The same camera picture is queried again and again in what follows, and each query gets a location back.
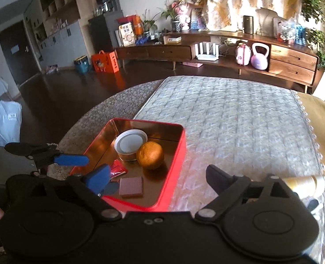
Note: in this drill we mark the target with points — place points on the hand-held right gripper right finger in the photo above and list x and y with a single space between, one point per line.
217 178

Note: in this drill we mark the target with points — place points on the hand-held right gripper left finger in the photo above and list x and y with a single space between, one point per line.
99 180

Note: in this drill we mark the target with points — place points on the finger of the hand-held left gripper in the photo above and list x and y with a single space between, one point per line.
71 160

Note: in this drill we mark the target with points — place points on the red metal tin box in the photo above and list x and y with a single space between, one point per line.
176 170

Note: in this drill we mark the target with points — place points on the cream plastic bottle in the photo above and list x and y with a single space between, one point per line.
302 184

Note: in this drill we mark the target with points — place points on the small red packet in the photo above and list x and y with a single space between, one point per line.
118 168

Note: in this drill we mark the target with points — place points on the white plastic bag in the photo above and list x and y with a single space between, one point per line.
9 121

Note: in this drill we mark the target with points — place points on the brown square chocolate bar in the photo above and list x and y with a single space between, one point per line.
131 187

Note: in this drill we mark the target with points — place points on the white lidded jar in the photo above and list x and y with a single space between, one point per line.
130 143

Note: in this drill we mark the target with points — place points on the orange fruit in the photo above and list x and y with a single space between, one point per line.
150 155

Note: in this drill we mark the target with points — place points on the quilted grey table mat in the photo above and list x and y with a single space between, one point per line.
234 121

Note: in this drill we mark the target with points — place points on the small items on floor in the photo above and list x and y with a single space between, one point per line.
52 69

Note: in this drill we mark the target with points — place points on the dark door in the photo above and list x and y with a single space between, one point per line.
16 52

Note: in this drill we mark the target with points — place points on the teal waste bin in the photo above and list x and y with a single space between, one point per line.
81 65

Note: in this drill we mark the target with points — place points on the orange gift box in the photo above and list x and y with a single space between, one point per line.
104 63

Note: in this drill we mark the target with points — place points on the flat pink box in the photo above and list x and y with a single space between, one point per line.
192 64

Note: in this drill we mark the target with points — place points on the white router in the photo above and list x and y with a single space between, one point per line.
206 52

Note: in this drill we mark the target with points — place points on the pink kettlebell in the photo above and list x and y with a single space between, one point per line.
260 59

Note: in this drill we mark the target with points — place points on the black fridge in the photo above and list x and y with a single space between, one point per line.
104 33

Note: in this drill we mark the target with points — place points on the yellow printed box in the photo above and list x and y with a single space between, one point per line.
127 35

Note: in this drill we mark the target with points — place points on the blue toy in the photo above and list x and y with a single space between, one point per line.
141 41

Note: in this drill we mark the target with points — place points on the long wooden media cabinet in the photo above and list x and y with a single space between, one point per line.
289 60

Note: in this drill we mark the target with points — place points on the small beige box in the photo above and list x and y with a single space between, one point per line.
172 40

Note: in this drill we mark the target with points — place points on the orange paper bag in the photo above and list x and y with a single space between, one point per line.
136 24

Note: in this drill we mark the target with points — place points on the grey cylinder speaker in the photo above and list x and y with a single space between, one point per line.
248 24

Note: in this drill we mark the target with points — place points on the small green potted plant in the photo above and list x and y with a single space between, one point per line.
150 23

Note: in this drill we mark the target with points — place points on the black coffee machine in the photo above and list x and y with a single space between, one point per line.
107 2

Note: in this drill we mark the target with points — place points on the clear plastic bag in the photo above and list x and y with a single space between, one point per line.
287 31

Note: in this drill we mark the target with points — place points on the blue packet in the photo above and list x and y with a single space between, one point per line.
300 34

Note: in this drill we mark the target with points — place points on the pink flower bouquet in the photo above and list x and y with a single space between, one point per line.
188 13

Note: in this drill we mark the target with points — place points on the potted orchid plant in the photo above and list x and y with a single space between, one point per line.
173 16

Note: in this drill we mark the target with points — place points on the tall green tree plant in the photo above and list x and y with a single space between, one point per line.
316 38

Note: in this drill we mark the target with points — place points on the patterned cream sheet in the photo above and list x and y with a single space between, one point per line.
247 0

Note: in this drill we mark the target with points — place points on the wooden wall shelf unit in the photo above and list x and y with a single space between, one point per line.
57 11

